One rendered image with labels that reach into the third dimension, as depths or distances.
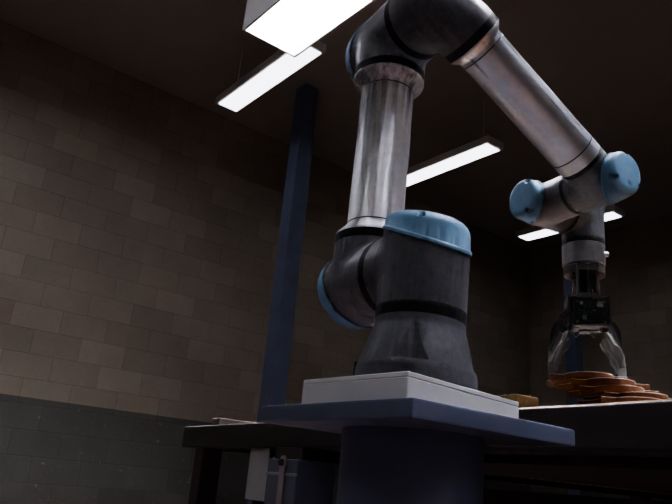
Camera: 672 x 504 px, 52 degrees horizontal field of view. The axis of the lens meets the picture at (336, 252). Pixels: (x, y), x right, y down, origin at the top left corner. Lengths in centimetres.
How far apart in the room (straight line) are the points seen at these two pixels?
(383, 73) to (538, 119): 25
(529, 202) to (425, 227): 40
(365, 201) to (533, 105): 30
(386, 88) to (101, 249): 560
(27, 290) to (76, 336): 56
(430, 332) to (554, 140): 44
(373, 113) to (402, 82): 7
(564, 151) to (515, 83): 13
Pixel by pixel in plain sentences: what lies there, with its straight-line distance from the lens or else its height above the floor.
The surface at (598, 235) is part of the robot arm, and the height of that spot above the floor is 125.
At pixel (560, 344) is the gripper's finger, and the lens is 126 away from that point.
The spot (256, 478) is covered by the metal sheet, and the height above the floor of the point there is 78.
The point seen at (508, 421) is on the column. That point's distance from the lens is 79.
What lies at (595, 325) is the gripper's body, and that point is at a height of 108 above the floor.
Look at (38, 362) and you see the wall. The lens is 627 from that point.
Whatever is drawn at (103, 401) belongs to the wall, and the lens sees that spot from 643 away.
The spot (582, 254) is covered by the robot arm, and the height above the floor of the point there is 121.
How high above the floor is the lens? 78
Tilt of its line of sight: 19 degrees up
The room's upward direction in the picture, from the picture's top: 5 degrees clockwise
